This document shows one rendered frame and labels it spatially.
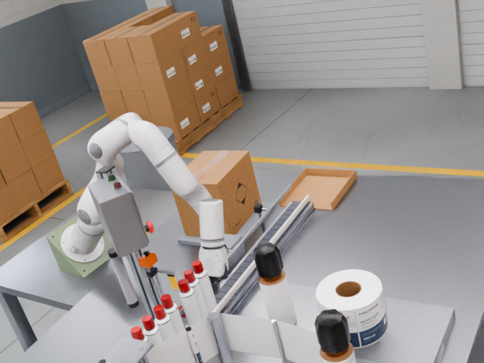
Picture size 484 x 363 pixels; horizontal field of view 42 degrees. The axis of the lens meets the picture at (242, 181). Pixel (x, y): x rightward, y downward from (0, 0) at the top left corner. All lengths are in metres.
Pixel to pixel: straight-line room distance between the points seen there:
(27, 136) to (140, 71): 1.14
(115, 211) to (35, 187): 3.84
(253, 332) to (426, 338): 0.51
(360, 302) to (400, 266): 0.49
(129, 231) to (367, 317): 0.74
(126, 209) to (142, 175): 2.79
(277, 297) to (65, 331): 0.91
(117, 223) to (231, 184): 0.89
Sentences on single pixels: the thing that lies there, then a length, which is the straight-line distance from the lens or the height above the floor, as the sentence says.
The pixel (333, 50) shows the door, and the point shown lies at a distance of 6.54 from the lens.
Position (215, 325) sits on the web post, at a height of 1.05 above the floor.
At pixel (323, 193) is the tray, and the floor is 0.83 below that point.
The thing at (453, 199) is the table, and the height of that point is 0.83.
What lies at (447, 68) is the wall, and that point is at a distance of 6.12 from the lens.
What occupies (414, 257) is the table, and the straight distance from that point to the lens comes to 2.40.
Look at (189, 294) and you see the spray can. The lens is 2.08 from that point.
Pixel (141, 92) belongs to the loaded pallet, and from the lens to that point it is 5.92.
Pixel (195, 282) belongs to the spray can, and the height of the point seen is 1.05.
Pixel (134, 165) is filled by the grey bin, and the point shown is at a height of 0.52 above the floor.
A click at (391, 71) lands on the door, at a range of 6.37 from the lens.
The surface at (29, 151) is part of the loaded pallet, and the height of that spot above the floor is 0.53.
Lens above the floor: 2.21
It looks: 26 degrees down
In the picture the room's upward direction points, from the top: 14 degrees counter-clockwise
